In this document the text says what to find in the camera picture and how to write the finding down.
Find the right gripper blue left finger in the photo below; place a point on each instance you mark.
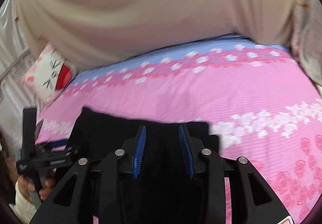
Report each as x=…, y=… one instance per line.
x=134, y=149

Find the white cat face pillow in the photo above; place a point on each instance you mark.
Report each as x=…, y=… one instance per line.
x=49, y=75

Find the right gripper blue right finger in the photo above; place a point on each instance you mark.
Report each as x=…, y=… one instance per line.
x=191, y=148

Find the black pants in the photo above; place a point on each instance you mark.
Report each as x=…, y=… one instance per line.
x=149, y=172

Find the person's left hand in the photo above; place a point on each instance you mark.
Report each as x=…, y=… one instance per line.
x=25, y=187

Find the grey floral blanket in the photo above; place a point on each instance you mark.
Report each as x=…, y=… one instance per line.
x=306, y=37

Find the white satin cloth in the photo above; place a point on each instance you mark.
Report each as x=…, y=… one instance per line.
x=15, y=62

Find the beige curtain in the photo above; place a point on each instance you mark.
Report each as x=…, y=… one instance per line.
x=94, y=33

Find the pink floral bed sheet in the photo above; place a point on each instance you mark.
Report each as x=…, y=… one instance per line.
x=255, y=97

